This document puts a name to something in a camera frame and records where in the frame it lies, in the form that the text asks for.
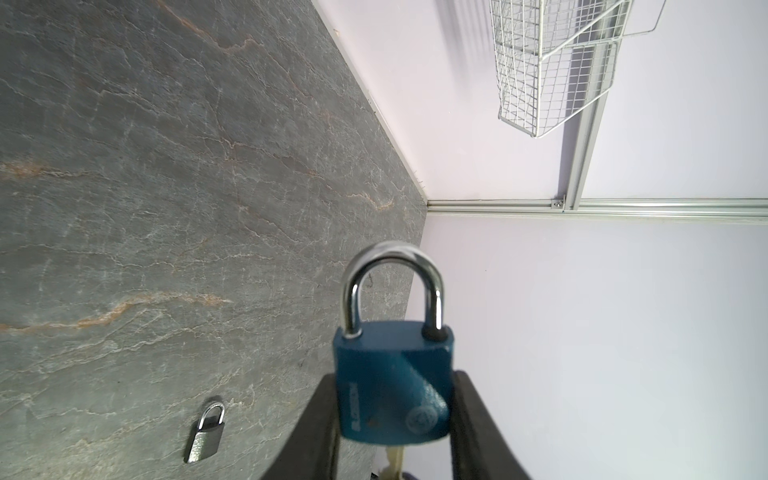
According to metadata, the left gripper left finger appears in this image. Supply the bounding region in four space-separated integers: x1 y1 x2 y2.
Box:
262 373 340 480

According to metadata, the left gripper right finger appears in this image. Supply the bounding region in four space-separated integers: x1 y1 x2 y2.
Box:
450 370 531 480

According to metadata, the key for blue padlock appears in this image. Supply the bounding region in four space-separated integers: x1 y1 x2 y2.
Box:
370 446 414 480

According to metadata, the blue padlock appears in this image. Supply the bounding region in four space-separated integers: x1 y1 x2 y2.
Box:
333 241 455 446

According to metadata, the grey padlock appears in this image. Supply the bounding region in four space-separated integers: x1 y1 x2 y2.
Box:
184 400 226 464

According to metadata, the aluminium frame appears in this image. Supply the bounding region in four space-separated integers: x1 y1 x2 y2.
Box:
427 100 767 224

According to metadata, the white wire basket long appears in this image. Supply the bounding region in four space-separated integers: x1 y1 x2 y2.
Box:
490 0 666 138

